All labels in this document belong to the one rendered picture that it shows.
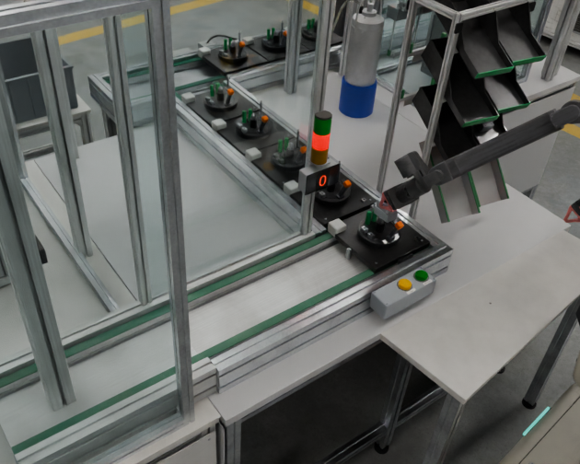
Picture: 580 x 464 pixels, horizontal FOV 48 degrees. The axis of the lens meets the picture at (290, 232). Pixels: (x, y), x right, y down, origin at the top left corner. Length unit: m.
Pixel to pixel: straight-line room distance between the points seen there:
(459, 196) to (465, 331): 0.48
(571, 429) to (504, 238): 0.77
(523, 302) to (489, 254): 0.23
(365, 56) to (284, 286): 1.20
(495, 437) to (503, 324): 0.91
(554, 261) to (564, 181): 2.11
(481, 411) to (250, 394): 1.42
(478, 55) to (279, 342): 1.01
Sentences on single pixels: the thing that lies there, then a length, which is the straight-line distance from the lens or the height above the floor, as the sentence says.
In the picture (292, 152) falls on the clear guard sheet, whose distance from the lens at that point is 1.91.
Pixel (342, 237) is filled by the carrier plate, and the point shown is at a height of 0.97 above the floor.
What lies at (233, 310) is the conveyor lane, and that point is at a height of 0.92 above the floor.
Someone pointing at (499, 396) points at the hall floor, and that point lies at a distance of 3.10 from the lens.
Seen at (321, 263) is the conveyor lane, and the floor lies 0.92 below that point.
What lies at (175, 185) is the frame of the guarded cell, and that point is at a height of 1.62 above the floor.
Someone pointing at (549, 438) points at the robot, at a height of 0.28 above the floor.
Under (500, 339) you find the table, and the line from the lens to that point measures 2.11.
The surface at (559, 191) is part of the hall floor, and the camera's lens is 4.42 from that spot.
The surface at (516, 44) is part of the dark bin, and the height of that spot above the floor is 1.54.
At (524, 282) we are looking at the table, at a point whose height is 0.86.
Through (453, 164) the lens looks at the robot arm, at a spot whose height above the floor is 1.34.
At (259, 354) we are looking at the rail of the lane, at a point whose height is 0.94.
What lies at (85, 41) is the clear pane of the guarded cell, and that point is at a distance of 1.05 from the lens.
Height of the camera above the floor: 2.35
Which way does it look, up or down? 40 degrees down
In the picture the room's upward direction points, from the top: 4 degrees clockwise
